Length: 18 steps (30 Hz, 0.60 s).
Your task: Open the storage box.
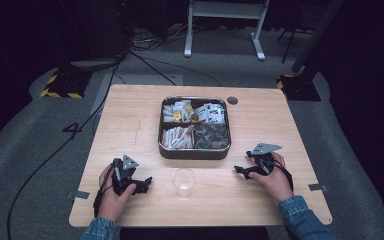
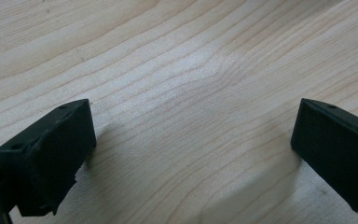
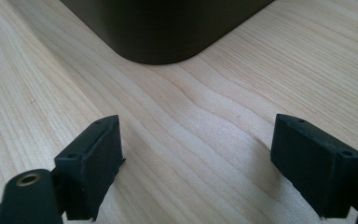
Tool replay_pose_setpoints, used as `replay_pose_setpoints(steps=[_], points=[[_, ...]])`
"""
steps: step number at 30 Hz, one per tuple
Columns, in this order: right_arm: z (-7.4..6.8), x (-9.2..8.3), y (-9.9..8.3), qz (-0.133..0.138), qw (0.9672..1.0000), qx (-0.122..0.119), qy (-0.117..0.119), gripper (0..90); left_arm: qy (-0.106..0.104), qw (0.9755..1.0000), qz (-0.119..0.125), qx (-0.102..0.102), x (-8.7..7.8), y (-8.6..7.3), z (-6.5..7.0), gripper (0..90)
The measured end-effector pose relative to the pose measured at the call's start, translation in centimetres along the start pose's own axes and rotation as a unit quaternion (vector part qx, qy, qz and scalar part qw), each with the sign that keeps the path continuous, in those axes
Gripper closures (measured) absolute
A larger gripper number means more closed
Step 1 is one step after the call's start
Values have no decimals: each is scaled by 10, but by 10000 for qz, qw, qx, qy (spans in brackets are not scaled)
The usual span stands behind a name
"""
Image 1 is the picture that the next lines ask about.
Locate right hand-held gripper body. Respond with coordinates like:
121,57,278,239
245,143,283,176

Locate long black floor cable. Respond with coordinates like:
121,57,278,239
6,49,132,240

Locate black tripod legs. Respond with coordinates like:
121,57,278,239
277,27,315,65

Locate thin black floor cable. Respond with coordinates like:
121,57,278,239
129,49,223,88

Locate pile of dark packets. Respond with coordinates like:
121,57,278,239
193,123,230,150

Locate person's right hand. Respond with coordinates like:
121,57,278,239
249,152,295,203

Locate grey slanted stand pole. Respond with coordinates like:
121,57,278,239
291,0,346,75

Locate pile of white brown sticks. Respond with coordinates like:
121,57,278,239
161,125,195,149

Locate pile of white yellow packets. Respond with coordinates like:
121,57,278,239
162,99,195,124

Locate clear box lid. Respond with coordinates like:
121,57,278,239
161,96,232,151

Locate white metal stand frame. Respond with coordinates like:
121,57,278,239
183,0,271,62

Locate person's left hand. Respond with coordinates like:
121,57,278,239
98,163,138,224

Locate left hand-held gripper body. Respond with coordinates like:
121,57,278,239
111,154,140,197

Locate yellow black striped stand base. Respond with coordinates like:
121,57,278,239
40,69,93,100
276,73,322,102

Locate pile of white printed packets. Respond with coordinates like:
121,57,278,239
193,103,227,125

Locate dark compartment box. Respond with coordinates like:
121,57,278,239
158,95,232,161

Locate clear plastic cup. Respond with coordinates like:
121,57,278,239
172,168,197,199

